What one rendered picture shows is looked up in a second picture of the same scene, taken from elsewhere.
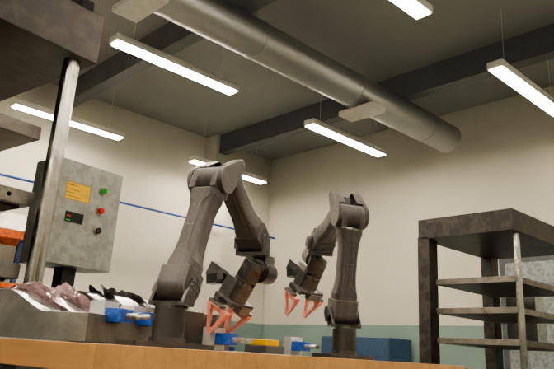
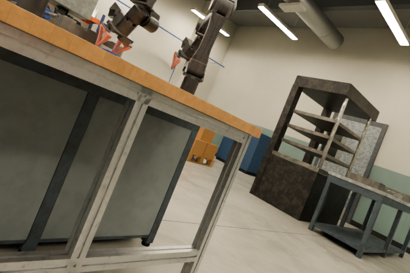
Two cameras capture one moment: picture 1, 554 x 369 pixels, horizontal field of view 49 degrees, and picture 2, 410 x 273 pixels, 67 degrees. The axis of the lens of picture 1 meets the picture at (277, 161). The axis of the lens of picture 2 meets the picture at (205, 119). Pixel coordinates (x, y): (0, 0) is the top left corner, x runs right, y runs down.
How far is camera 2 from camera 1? 0.58 m
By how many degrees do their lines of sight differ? 17
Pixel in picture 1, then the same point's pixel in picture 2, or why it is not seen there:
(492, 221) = (337, 87)
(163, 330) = (21, 3)
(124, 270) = (141, 56)
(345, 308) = (197, 66)
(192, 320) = (91, 36)
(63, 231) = not seen: outside the picture
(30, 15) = not seen: outside the picture
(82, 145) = not seen: outside the picture
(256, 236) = not seen: outside the picture
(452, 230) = (313, 85)
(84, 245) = not seen: outside the picture
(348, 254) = (211, 31)
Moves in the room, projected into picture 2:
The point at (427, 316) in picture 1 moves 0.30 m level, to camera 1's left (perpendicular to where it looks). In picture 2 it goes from (280, 125) to (263, 118)
